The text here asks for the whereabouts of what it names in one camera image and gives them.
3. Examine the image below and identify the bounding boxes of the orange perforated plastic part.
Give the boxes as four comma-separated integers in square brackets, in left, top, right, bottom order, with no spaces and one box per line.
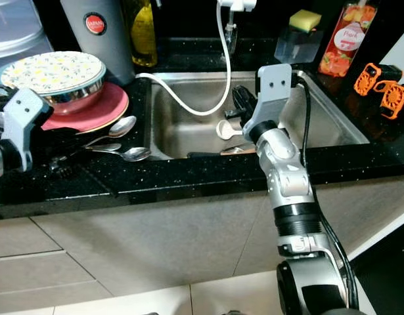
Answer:
[378,79,404,121]
[353,62,384,97]

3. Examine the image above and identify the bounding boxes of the yellow oil bottle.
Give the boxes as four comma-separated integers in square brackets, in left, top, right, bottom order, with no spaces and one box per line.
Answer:
[126,0,158,68]

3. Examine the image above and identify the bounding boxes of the wooden cutting board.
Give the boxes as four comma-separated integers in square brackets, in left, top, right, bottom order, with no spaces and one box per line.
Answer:
[220,143,258,156]

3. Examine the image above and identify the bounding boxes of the peach dish soap bottle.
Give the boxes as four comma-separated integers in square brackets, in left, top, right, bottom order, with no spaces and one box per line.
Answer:
[318,0,378,78]

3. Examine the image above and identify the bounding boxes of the steel tap spout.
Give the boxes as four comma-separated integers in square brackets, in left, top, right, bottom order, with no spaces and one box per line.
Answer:
[224,20,237,54]

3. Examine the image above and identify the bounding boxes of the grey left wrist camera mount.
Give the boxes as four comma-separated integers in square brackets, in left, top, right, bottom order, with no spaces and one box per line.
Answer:
[1,87,53,173]

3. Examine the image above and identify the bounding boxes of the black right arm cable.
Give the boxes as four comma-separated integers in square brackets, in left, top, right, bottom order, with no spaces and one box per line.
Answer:
[296,75,357,309]

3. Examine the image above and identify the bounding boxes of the stainless steel sink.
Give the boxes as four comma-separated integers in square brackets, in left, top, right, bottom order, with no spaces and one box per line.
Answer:
[143,68,370,159]

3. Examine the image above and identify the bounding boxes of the floral print lid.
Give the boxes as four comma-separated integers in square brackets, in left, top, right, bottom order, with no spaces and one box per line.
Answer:
[1,51,106,96]

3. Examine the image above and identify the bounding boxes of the grey thermos jug red badge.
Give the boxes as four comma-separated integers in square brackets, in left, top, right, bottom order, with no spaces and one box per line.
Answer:
[60,0,135,85]

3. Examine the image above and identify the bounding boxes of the clear plastic container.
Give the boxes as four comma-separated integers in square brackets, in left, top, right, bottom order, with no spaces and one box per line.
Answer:
[0,0,46,63]

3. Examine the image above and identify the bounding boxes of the white plastic ladle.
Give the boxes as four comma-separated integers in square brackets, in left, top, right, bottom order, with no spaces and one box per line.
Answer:
[215,119,248,140]

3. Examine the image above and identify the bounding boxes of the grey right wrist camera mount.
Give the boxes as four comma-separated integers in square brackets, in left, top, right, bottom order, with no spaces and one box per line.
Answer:
[242,64,293,142]

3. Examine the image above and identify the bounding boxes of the white flexible hose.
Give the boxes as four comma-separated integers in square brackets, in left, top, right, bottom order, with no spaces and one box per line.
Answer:
[135,0,233,118]

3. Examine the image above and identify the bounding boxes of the white plastic tap valve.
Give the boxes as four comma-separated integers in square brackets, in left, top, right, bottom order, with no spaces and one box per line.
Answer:
[218,0,258,12]

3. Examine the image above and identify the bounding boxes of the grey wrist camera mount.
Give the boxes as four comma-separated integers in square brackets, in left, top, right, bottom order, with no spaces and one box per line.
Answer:
[242,64,293,142]
[1,87,53,173]

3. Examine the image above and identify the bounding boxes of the steel bowl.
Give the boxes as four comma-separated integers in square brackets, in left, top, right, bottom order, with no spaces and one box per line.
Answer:
[51,75,107,106]

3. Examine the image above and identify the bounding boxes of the red plate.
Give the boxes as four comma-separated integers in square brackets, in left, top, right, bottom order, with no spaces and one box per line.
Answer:
[43,82,130,133]

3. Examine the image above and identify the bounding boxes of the yellow green sponge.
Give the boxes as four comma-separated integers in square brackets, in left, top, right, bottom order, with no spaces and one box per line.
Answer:
[288,9,323,32]

